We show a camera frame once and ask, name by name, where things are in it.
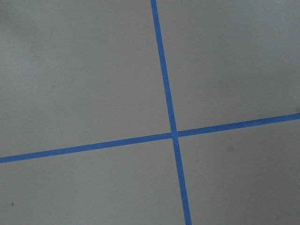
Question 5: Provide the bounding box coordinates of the blue tape strip lengthwise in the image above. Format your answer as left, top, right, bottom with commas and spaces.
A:
150, 0, 192, 225

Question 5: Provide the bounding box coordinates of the blue tape strip crosswise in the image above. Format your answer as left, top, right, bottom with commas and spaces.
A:
0, 113, 300, 164

